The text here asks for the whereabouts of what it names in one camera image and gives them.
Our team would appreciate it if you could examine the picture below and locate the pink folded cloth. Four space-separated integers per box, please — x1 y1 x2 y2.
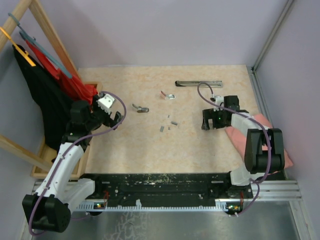
225 113 294 169

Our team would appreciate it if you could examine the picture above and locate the red hanging garment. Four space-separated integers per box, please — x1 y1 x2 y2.
25 40 98 105

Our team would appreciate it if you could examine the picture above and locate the wooden clothes rack frame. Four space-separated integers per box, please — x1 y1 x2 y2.
0 0 103 180

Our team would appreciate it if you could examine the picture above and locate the teal clothes hanger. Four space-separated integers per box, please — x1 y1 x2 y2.
8 12 73 79

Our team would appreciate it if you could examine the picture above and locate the large black chrome stapler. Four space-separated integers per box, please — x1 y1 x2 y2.
174 80 224 88

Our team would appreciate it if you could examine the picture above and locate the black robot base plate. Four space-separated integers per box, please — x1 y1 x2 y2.
81 173 253 207

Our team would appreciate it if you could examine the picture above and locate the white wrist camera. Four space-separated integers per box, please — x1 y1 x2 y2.
210 95 224 106
97 93 116 114

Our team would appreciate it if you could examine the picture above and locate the aluminium rail frame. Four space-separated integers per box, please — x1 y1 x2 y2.
34 173 315 240

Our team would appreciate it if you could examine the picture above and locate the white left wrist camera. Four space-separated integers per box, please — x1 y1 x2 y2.
97 93 116 114

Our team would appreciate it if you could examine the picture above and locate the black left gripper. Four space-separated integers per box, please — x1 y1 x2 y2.
85 95 123 131

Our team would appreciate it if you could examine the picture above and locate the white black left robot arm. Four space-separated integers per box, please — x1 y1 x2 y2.
22 91 126 237

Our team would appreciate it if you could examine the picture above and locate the yellow clothes hanger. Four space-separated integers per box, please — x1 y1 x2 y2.
0 27 36 67

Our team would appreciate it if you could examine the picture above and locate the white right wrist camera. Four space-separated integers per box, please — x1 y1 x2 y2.
210 95 224 106

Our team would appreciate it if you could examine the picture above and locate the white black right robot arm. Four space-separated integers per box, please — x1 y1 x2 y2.
201 94 285 198

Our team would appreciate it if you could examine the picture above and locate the black hanging garment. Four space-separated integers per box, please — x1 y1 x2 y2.
13 47 74 152

